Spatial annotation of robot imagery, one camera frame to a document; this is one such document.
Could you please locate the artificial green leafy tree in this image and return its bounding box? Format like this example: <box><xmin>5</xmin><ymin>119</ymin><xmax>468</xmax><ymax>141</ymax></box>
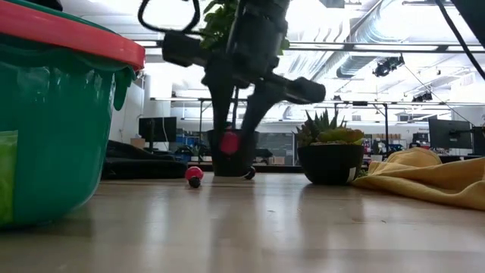
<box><xmin>199</xmin><ymin>0</ymin><xmax>291</xmax><ymax>130</ymax></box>

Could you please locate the black ceiling-mounted camera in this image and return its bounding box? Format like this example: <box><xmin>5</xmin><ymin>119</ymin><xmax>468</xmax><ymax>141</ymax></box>
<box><xmin>372</xmin><ymin>55</ymin><xmax>405</xmax><ymax>79</ymax></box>

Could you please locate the small red round toy fruit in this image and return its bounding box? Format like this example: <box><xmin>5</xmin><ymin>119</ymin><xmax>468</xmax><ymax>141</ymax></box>
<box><xmin>184</xmin><ymin>165</ymin><xmax>205</xmax><ymax>182</ymax></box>

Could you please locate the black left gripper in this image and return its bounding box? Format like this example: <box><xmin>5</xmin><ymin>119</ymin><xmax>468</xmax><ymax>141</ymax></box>
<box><xmin>162</xmin><ymin>14</ymin><xmax>327</xmax><ymax>168</ymax></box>

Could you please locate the green spiky succulent plant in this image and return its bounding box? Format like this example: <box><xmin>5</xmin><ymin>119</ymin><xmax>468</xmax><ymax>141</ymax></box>
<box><xmin>295</xmin><ymin>108</ymin><xmax>365</xmax><ymax>147</ymax></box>

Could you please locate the yellow cloth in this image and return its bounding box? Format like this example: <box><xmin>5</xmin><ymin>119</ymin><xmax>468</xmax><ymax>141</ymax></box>
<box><xmin>352</xmin><ymin>146</ymin><xmax>485</xmax><ymax>212</ymax></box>

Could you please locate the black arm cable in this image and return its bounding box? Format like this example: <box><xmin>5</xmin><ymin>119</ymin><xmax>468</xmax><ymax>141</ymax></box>
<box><xmin>433</xmin><ymin>0</ymin><xmax>485</xmax><ymax>81</ymax></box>
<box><xmin>137</xmin><ymin>0</ymin><xmax>201</xmax><ymax>36</ymax></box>

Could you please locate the black round tree pot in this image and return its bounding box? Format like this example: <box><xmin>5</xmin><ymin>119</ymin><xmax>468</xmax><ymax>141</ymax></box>
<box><xmin>206</xmin><ymin>128</ymin><xmax>261</xmax><ymax>177</ymax></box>

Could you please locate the black overhead light bar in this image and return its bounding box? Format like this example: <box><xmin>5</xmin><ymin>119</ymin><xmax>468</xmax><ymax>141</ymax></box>
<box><xmin>124</xmin><ymin>39</ymin><xmax>485</xmax><ymax>54</ymax></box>

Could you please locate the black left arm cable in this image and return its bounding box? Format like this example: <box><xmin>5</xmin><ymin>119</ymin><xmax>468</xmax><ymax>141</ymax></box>
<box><xmin>137</xmin><ymin>0</ymin><xmax>201</xmax><ymax>36</ymax></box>

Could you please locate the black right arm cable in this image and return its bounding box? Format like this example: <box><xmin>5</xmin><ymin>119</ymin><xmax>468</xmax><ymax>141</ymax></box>
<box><xmin>433</xmin><ymin>0</ymin><xmax>485</xmax><ymax>81</ymax></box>

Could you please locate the black computer monitor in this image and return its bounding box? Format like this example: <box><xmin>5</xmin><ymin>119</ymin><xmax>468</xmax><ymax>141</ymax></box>
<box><xmin>471</xmin><ymin>126</ymin><xmax>485</xmax><ymax>155</ymax></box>
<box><xmin>428</xmin><ymin>118</ymin><xmax>473</xmax><ymax>149</ymax></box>
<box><xmin>138</xmin><ymin>116</ymin><xmax>178</xmax><ymax>151</ymax></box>

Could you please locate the black bowl planter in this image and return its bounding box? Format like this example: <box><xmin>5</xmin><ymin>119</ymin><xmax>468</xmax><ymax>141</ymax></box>
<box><xmin>297</xmin><ymin>143</ymin><xmax>365</xmax><ymax>186</ymax></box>

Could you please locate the teal plastic slotted basket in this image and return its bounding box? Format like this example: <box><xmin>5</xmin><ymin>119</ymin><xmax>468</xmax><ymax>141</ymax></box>
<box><xmin>0</xmin><ymin>0</ymin><xmax>137</xmax><ymax>228</ymax></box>

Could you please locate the black cloth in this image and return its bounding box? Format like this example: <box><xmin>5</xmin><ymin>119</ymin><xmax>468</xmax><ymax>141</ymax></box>
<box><xmin>99</xmin><ymin>139</ymin><xmax>189</xmax><ymax>180</ymax></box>

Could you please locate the small black ceiling fixture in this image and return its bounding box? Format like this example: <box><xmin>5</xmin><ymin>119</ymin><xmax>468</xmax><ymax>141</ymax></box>
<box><xmin>411</xmin><ymin>90</ymin><xmax>433</xmax><ymax>103</ymax></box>

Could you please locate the red strawberry toy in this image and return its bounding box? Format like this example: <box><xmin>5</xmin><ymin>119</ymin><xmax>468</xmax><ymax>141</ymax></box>
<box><xmin>220</xmin><ymin>130</ymin><xmax>241</xmax><ymax>156</ymax></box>

